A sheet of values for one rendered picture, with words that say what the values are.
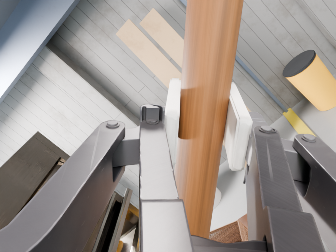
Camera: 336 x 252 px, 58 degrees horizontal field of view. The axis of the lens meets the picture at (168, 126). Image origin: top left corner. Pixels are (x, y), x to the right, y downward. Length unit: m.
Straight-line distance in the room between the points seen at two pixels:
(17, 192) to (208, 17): 1.64
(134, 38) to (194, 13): 3.43
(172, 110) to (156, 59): 3.39
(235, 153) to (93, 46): 3.87
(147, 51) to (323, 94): 1.98
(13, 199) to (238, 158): 1.60
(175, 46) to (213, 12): 3.35
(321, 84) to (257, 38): 0.92
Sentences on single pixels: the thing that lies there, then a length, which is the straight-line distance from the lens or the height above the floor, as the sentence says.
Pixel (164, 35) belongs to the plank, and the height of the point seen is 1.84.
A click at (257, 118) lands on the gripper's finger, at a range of 0.18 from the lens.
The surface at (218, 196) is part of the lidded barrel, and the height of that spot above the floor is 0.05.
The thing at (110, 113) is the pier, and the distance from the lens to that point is 3.97.
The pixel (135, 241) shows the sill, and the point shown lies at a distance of 2.12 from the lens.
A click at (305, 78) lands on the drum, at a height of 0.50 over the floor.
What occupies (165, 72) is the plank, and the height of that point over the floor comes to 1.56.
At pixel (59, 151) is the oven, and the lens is 2.10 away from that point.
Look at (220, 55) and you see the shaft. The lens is 0.17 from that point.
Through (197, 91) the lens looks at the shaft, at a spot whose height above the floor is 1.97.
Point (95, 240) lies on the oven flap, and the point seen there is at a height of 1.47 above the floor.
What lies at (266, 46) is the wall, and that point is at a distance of 3.97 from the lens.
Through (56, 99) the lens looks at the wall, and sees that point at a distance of 4.36.
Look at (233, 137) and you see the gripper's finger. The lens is 0.16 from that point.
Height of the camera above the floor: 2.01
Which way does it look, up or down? 15 degrees down
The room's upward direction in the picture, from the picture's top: 48 degrees counter-clockwise
